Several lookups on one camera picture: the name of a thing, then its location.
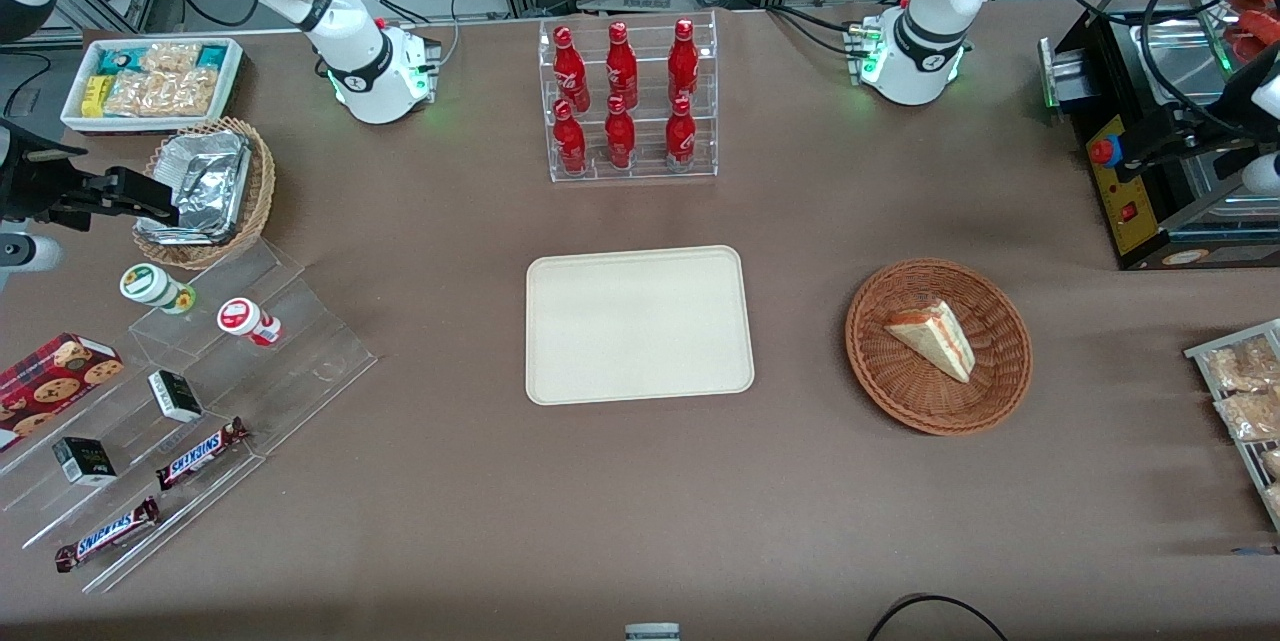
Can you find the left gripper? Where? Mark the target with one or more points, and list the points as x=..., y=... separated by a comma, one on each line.
x=1203, y=133

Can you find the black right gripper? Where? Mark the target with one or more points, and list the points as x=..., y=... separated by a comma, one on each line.
x=30, y=187

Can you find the triangle sandwich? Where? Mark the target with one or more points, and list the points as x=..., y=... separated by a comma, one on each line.
x=935, y=336

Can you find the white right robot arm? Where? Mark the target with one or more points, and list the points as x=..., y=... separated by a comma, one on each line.
x=350, y=31

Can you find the tan wicker basket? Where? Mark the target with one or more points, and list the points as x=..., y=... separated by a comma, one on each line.
x=258, y=191

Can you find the brown round wicker basket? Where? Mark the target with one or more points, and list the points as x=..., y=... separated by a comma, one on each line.
x=940, y=401

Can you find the beige plastic tray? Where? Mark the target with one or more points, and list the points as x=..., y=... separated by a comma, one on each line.
x=640, y=326

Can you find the red emergency stop button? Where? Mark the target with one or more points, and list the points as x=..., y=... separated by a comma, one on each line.
x=1102, y=152

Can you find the black hot food display machine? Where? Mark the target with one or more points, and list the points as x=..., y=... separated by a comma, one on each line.
x=1125, y=211

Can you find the green lid yogurt cup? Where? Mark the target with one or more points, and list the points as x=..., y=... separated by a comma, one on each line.
x=145, y=283

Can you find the steel food pan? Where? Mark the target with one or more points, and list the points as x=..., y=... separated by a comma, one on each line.
x=1190, y=56

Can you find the aluminium foil containers stack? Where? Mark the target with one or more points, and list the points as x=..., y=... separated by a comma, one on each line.
x=205, y=181

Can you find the yellow snack packet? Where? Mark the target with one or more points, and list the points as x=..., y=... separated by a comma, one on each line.
x=94, y=96

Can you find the large clear cookie bag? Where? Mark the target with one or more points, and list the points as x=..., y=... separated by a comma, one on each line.
x=165, y=93

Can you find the teal snack packet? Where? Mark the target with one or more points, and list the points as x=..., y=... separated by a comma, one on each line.
x=211, y=56
x=118, y=61

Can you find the white rectangular snack bin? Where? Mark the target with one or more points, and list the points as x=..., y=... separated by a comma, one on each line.
x=225, y=96

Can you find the small clear cookie bag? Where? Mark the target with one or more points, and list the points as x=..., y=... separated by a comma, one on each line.
x=170, y=57

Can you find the red lid yogurt cup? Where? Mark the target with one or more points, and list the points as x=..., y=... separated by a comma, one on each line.
x=240, y=316

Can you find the red chocolate cookie box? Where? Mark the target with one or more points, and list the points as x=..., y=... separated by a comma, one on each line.
x=50, y=386

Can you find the small black carton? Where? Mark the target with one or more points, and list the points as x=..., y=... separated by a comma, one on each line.
x=85, y=461
x=175, y=396

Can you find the clear acrylic step shelf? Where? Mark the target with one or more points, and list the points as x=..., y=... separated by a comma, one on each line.
x=300, y=361

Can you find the clear pastry bag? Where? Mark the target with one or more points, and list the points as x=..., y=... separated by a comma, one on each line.
x=1272, y=464
x=1274, y=499
x=1245, y=366
x=1250, y=416

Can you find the snickers bar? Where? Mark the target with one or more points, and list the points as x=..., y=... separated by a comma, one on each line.
x=200, y=454
x=108, y=534

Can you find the red cola bottle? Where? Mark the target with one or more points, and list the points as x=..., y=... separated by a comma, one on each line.
x=683, y=61
x=569, y=66
x=569, y=141
x=621, y=66
x=619, y=136
x=680, y=136

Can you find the clear acrylic bottle rack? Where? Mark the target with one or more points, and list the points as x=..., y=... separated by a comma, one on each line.
x=645, y=171

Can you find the grey device edge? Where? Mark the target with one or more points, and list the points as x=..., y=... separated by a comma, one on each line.
x=652, y=632

